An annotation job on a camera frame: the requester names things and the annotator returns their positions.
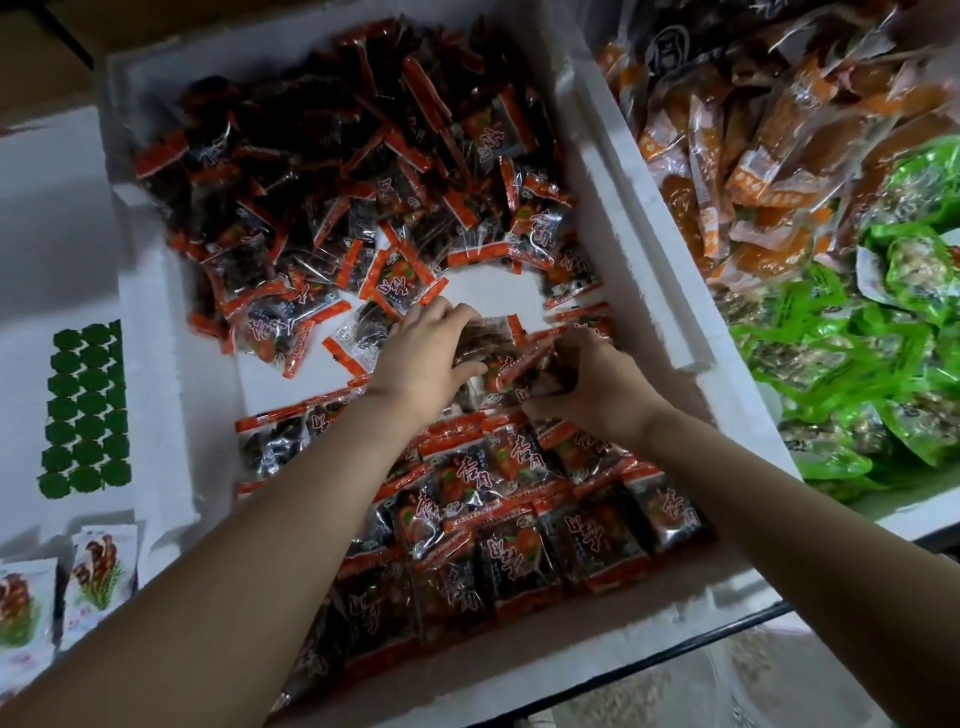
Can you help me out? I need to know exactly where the person's left hand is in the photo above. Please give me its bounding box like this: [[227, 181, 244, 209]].
[[360, 297, 489, 429]]

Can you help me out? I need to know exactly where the person's right hand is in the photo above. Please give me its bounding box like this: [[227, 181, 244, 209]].
[[517, 325, 677, 449]]

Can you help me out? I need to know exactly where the dark red snack packet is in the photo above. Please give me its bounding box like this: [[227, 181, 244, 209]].
[[457, 315, 572, 410]]

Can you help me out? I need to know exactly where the pile of dark red packets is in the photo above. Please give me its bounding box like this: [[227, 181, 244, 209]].
[[132, 15, 714, 714]]

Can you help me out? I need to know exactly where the pile of green packets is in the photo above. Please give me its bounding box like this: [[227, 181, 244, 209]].
[[720, 132, 960, 504]]

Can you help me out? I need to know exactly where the pile of brown packets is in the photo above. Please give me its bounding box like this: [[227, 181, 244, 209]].
[[597, 0, 960, 287]]

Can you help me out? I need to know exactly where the pile of white printed packets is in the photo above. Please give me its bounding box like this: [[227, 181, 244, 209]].
[[0, 520, 141, 699]]

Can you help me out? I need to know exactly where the person's right forearm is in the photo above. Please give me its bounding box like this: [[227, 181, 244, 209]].
[[630, 402, 960, 728]]

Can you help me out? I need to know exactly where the person's left forearm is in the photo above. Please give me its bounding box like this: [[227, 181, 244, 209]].
[[0, 390, 414, 728]]

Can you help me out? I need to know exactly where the clear round plastic tub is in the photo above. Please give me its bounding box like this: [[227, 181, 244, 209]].
[[555, 660, 752, 728]]

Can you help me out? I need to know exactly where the green leaf-pattern sheet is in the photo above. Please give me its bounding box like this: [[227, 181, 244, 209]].
[[36, 318, 134, 501]]

